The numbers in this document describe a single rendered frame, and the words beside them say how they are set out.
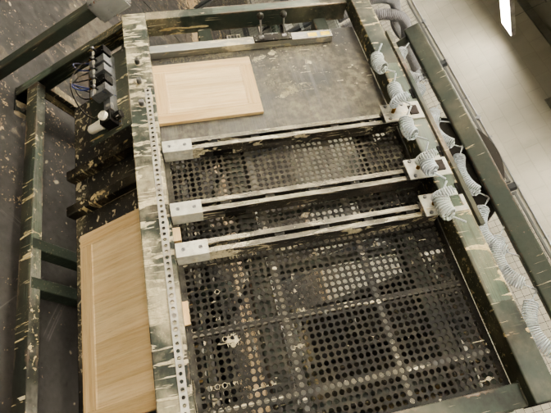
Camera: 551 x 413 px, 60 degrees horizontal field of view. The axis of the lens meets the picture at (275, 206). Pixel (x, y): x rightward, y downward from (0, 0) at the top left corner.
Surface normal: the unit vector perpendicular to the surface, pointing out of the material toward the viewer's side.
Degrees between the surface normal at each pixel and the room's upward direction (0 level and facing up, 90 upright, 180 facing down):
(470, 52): 90
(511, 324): 60
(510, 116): 90
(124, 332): 90
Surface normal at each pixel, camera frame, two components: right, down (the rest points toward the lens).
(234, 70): 0.07, -0.51
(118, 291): -0.43, -0.36
